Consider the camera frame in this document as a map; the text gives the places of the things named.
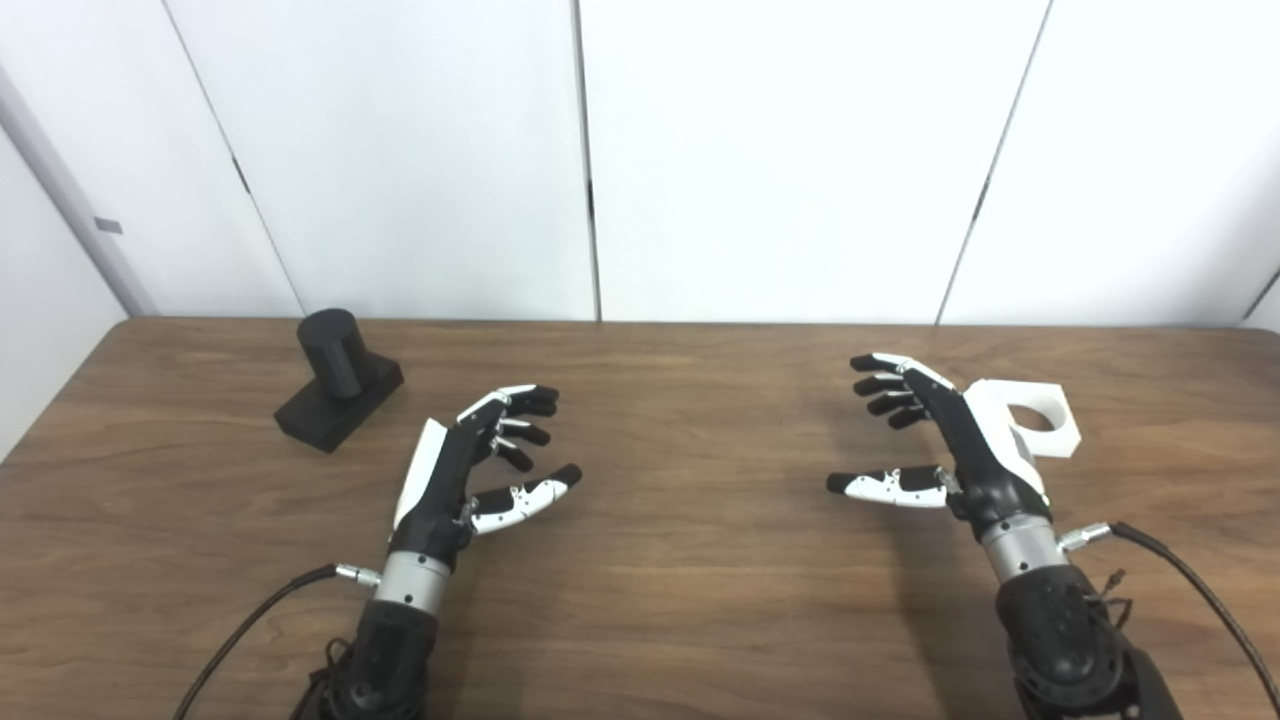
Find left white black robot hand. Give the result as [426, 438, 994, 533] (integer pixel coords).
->
[388, 384, 583, 573]

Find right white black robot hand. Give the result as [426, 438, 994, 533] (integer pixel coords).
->
[826, 352, 1053, 542]

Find white square piece with hole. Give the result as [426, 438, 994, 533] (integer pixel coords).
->
[962, 379, 1083, 459]

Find black peg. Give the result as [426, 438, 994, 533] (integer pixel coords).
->
[273, 308, 405, 454]

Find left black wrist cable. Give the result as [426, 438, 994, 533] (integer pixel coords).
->
[172, 563, 383, 720]

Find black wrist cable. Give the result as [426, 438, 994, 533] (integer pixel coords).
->
[1058, 521, 1280, 691]
[172, 563, 383, 720]

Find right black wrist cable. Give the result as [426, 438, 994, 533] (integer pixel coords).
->
[1058, 521, 1280, 691]

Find gray wall corner post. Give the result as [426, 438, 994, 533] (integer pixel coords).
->
[0, 65, 159, 317]

